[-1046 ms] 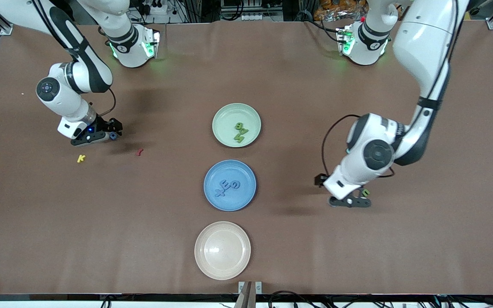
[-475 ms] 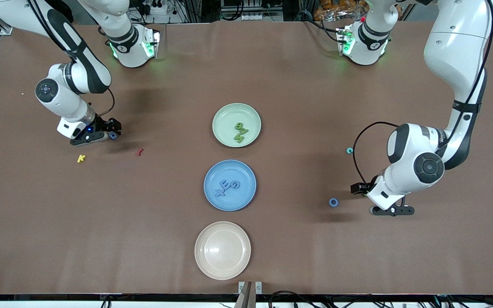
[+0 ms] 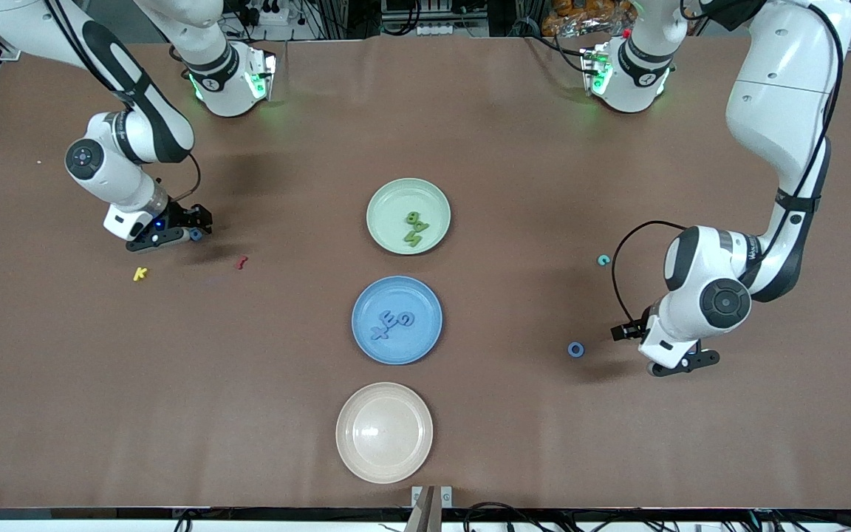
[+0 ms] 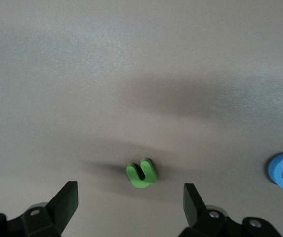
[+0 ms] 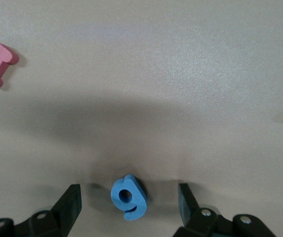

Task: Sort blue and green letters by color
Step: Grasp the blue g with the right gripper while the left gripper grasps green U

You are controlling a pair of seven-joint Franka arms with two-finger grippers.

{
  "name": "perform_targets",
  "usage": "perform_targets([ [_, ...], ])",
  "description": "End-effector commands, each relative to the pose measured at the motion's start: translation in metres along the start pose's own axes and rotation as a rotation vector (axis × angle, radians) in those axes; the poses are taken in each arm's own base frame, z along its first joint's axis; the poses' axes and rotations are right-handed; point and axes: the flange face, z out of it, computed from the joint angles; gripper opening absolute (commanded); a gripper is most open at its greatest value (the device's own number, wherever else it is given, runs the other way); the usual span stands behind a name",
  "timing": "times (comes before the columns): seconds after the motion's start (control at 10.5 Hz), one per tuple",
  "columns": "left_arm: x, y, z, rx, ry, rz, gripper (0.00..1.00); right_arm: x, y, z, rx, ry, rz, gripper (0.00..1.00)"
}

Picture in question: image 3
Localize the light green plate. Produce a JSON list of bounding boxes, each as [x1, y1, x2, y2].
[[366, 178, 452, 256]]

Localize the brown table cover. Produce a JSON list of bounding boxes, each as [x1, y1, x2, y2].
[[0, 33, 851, 511]]

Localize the white power strip with plugs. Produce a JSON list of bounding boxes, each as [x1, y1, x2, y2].
[[237, 0, 308, 27]]

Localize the blue plate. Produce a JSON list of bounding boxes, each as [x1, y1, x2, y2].
[[352, 276, 443, 365]]

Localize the beige plate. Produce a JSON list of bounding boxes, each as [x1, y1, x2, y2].
[[335, 382, 434, 485]]

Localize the orange plastic bag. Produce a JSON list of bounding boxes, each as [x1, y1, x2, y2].
[[544, 0, 637, 36]]

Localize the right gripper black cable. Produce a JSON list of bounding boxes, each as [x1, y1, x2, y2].
[[152, 152, 202, 204]]

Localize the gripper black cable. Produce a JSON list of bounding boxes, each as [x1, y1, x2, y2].
[[152, 152, 202, 204], [611, 220, 686, 330]]

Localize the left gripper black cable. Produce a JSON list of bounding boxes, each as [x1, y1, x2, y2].
[[611, 220, 686, 330]]

